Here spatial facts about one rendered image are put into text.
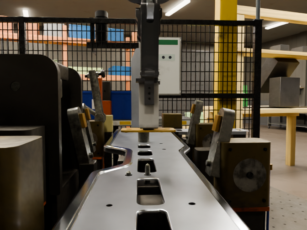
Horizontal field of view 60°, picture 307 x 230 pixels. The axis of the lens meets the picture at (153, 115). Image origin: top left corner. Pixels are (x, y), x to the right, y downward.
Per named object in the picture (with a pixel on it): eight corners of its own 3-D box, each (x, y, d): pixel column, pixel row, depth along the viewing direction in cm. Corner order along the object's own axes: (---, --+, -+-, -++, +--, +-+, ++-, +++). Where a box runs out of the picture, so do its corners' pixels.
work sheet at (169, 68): (180, 95, 143) (181, 37, 141) (139, 95, 142) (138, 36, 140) (180, 95, 145) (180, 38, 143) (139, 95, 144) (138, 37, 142)
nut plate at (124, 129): (120, 132, 40) (120, 124, 40) (122, 129, 44) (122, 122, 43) (176, 132, 40) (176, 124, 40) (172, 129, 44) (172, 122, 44)
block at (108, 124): (113, 216, 96) (112, 115, 94) (103, 216, 96) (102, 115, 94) (113, 211, 99) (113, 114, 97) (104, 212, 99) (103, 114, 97)
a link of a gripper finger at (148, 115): (158, 82, 41) (158, 82, 40) (158, 128, 41) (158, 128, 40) (138, 82, 41) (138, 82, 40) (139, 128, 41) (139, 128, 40)
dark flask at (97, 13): (107, 43, 146) (107, 9, 145) (93, 43, 145) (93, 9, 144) (109, 46, 153) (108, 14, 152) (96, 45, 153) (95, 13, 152)
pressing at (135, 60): (158, 127, 115) (158, 48, 113) (131, 127, 115) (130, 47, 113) (157, 127, 116) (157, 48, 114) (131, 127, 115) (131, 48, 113)
